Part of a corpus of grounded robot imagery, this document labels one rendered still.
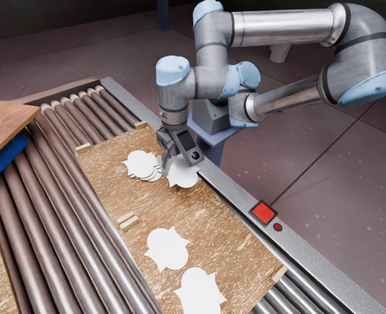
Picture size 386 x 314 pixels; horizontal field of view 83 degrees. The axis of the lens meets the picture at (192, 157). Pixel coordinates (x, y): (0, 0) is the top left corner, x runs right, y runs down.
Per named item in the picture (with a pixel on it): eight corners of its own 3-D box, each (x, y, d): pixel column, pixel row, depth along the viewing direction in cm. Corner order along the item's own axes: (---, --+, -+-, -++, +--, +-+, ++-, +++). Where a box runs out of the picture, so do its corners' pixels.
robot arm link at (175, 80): (196, 68, 46) (154, 70, 45) (194, 111, 54) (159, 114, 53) (190, 53, 51) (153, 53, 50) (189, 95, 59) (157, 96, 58)
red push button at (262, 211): (260, 203, 82) (261, 201, 81) (274, 215, 79) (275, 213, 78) (250, 213, 79) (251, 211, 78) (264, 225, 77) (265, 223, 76)
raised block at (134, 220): (137, 218, 74) (136, 214, 72) (139, 222, 73) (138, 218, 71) (120, 228, 71) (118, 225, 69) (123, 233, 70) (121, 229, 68)
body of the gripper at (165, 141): (176, 135, 73) (175, 104, 64) (192, 151, 68) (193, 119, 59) (156, 144, 69) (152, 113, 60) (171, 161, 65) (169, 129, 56)
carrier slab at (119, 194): (148, 125, 108) (148, 123, 107) (200, 180, 87) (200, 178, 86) (75, 156, 93) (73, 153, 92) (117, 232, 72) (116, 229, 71)
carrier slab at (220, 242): (201, 180, 87) (201, 179, 86) (286, 270, 67) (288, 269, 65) (118, 232, 72) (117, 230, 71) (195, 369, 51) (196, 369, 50)
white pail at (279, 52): (264, 58, 378) (271, 35, 350) (274, 53, 392) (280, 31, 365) (280, 65, 364) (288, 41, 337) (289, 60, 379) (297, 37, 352)
